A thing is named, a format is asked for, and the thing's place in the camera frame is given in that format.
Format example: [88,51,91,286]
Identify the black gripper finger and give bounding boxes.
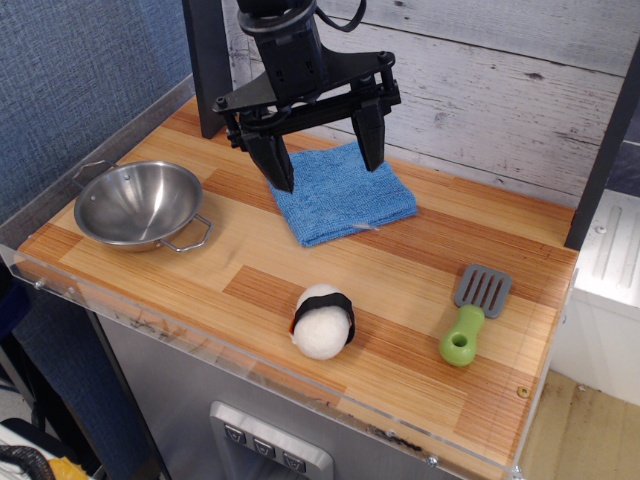
[243,132,294,193]
[352,99,385,172]

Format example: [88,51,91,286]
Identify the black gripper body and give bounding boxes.
[215,9,400,149]

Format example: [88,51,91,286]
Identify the green handled grey spatula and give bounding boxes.
[439,264,512,367]

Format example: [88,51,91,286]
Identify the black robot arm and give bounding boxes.
[213,1,401,192]

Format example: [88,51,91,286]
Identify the blue folded cloth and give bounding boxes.
[271,142,417,247]

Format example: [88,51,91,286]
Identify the white plush rice ball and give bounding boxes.
[289,283,356,360]

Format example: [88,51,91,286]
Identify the stainless steel cabinet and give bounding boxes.
[97,315,447,479]

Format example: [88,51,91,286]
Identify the clear acrylic edge guard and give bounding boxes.
[1,210,577,479]

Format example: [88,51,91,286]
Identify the silver button panel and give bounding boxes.
[209,401,334,479]

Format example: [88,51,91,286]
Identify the white appliance at right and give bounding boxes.
[550,190,639,405]

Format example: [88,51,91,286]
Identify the yellow object bottom left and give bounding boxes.
[48,457,89,480]

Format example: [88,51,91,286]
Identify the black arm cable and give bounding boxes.
[313,0,367,32]

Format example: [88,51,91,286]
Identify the dark left upright post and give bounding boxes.
[181,0,232,139]

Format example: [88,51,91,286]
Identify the dark upright post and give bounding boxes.
[181,0,232,139]
[564,49,639,251]

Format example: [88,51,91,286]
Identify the steel bowl with handles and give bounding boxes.
[73,160,214,253]

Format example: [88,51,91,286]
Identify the dark right upright post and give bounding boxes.
[564,49,639,251]

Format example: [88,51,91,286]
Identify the black braided hose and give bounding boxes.
[0,446,54,480]

